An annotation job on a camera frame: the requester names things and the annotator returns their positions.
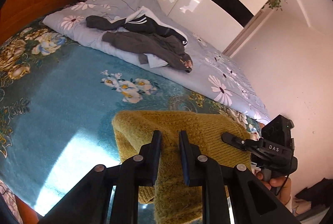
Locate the pale floral cloth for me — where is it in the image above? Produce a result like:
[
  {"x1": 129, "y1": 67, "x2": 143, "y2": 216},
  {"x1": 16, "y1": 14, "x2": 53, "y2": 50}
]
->
[{"x1": 0, "y1": 179, "x2": 24, "y2": 224}]

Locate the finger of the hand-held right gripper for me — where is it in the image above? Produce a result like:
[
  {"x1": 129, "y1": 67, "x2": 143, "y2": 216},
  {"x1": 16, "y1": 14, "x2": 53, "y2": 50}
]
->
[{"x1": 221, "y1": 132, "x2": 257, "y2": 153}]

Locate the dark cloth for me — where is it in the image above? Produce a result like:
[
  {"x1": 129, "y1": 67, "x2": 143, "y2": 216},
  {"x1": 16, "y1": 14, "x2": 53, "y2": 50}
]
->
[{"x1": 294, "y1": 178, "x2": 333, "y2": 214}]

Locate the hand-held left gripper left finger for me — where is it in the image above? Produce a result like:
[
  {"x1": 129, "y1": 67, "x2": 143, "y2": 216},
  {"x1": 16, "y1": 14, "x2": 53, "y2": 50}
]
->
[{"x1": 39, "y1": 130, "x2": 163, "y2": 224}]

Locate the green hanging plant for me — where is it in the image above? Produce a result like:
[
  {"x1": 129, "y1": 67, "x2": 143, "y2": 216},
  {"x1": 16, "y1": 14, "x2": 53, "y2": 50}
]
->
[{"x1": 262, "y1": 0, "x2": 283, "y2": 11}]

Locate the light blue garment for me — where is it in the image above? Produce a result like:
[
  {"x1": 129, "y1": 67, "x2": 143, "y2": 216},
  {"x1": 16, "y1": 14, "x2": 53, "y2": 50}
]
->
[{"x1": 146, "y1": 54, "x2": 169, "y2": 69}]

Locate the dark grey printed hoodie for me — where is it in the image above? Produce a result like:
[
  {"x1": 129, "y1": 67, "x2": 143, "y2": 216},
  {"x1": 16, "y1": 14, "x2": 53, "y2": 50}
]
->
[{"x1": 102, "y1": 31, "x2": 193, "y2": 73}]

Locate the black and white jacket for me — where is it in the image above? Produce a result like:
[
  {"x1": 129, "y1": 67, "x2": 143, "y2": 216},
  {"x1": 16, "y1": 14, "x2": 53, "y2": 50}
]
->
[{"x1": 86, "y1": 14, "x2": 188, "y2": 45}]

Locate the person's right hand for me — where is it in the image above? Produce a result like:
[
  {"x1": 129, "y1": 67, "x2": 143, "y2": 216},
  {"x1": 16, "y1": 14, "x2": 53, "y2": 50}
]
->
[{"x1": 256, "y1": 171, "x2": 292, "y2": 205}]

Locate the mustard knit sweater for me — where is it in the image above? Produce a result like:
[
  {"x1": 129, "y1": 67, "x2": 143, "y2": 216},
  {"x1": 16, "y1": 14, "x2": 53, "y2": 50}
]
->
[{"x1": 112, "y1": 110, "x2": 257, "y2": 224}]

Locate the teal floral bedsheet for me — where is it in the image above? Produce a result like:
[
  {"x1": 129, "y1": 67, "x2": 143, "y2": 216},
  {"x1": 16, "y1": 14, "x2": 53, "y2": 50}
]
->
[{"x1": 0, "y1": 3, "x2": 263, "y2": 215}]

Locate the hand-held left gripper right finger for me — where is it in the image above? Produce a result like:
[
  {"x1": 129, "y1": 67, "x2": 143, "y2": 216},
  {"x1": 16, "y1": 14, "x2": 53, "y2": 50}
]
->
[{"x1": 178, "y1": 130, "x2": 302, "y2": 224}]

